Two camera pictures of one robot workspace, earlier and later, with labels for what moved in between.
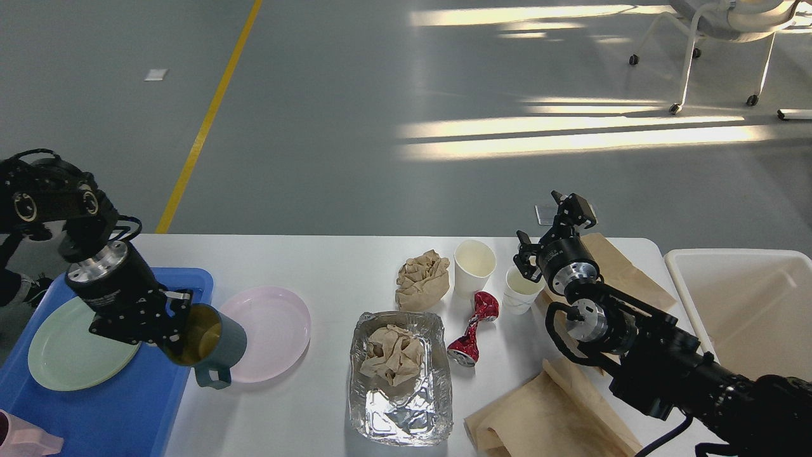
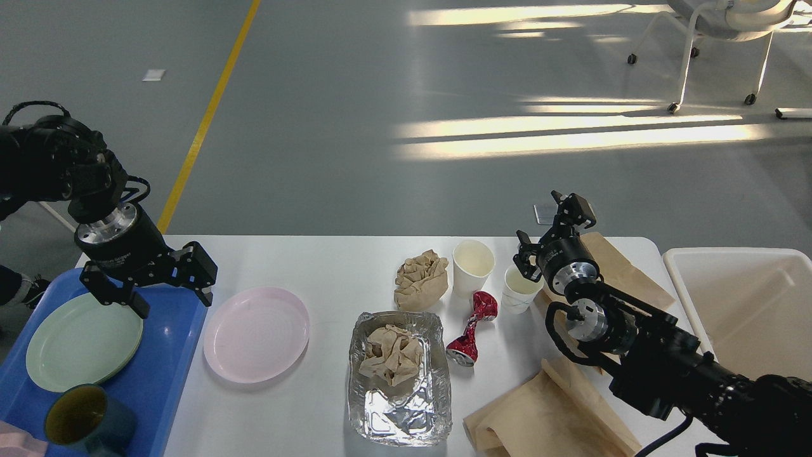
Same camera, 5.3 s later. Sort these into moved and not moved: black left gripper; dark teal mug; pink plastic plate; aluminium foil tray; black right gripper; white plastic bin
Moved: black left gripper; dark teal mug
Not moved: aluminium foil tray; white plastic bin; pink plastic plate; black right gripper
